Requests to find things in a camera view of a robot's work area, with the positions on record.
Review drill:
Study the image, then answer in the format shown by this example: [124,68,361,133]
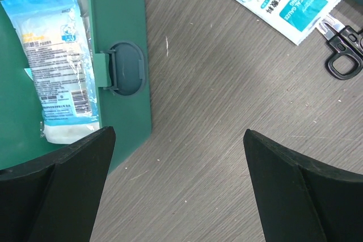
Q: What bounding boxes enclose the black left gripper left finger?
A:
[1,127,116,241]

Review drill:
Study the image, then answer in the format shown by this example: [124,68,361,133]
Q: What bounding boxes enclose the teal medicine kit box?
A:
[1,0,152,170]

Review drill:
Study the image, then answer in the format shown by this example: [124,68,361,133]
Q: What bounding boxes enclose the black handled scissors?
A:
[316,14,362,80]

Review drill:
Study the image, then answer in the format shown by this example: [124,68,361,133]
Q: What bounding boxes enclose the large blue cotton pack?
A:
[1,0,100,145]

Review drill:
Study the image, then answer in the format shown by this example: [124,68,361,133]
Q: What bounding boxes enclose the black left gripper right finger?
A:
[243,129,362,241]

